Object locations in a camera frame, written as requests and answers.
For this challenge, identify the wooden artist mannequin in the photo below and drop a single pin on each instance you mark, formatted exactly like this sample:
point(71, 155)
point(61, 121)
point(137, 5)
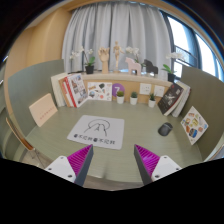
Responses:
point(117, 50)

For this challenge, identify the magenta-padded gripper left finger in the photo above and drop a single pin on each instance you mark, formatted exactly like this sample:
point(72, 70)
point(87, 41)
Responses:
point(58, 166)

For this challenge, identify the beige booklet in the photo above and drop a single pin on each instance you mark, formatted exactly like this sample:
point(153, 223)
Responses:
point(42, 110)

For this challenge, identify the white wall socket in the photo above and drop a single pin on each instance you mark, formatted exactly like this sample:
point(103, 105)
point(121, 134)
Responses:
point(159, 91)
point(145, 89)

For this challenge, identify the small succulent in white pot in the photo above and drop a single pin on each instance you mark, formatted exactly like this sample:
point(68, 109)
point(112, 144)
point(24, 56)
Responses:
point(120, 99)
point(133, 100)
point(152, 103)

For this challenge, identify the light wooden ledge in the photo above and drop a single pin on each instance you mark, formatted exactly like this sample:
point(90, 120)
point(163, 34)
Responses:
point(130, 78)

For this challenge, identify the pink horse figure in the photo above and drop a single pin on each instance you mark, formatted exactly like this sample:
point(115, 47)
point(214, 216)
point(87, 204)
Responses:
point(132, 66)

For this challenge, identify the black book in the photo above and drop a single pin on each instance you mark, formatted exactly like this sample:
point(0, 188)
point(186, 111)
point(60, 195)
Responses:
point(170, 99)

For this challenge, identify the dark-framed window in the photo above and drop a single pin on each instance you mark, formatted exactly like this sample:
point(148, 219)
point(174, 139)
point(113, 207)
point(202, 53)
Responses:
point(186, 36)

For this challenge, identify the wooden hand model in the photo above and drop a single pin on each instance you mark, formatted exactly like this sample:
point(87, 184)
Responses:
point(104, 58)

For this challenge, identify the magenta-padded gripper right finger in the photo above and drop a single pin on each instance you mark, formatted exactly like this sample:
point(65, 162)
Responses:
point(166, 165)

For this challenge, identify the green divider panel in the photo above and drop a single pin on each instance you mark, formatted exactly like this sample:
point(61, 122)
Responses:
point(206, 96)
point(28, 86)

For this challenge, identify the light grey curtain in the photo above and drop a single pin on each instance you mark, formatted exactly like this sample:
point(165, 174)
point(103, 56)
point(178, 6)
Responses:
point(116, 26)

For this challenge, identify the white printed mouse pad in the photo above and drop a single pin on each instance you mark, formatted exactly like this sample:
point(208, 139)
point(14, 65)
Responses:
point(96, 131)

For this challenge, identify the white sticker card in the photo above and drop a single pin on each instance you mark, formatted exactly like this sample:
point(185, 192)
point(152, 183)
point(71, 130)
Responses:
point(99, 91)

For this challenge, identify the red-edged photo magazine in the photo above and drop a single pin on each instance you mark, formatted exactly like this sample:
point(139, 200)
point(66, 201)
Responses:
point(77, 89)

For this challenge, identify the colourful sticker sheet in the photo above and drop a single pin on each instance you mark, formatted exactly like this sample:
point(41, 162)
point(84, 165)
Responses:
point(194, 125)

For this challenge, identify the purple round disc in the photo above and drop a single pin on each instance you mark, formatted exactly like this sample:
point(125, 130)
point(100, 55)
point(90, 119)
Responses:
point(118, 88)

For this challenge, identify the dark grey horse figure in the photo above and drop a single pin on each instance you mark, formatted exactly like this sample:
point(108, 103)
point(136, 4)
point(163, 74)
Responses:
point(150, 67)

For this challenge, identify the dark grey computer mouse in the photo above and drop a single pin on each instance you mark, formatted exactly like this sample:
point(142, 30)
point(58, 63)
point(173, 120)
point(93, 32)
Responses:
point(165, 129)

